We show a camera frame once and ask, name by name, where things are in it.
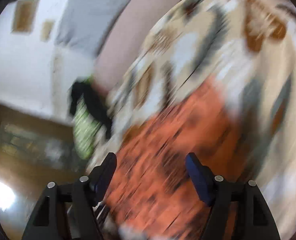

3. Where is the gold framed wall picture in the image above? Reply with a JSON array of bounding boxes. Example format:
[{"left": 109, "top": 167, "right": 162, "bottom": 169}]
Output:
[{"left": 12, "top": 0, "right": 40, "bottom": 34}]

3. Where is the beige leaf-print fleece blanket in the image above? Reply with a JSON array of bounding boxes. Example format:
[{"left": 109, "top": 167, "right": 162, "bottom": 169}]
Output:
[{"left": 90, "top": 0, "right": 296, "bottom": 239}]

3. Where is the black cloth garment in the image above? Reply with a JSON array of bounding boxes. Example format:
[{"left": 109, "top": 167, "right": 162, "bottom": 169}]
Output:
[{"left": 69, "top": 80, "right": 112, "bottom": 140}]

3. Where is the grey pillow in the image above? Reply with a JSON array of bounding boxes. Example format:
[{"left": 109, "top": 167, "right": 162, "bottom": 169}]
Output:
[{"left": 55, "top": 0, "right": 130, "bottom": 57}]

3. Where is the beige wall switch plate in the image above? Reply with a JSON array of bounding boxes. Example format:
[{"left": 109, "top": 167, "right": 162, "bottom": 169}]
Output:
[{"left": 40, "top": 20, "right": 55, "bottom": 42}]

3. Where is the orange black floral garment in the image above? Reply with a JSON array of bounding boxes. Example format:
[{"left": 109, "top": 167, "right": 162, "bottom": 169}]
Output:
[{"left": 106, "top": 78, "right": 244, "bottom": 239}]

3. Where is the brown wooden glass door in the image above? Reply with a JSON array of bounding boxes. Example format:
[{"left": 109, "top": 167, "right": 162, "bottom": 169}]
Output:
[{"left": 0, "top": 105, "right": 86, "bottom": 239}]

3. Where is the green white patterned pillow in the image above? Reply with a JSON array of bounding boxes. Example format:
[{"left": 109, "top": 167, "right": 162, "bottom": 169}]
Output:
[{"left": 72, "top": 76, "right": 102, "bottom": 160}]

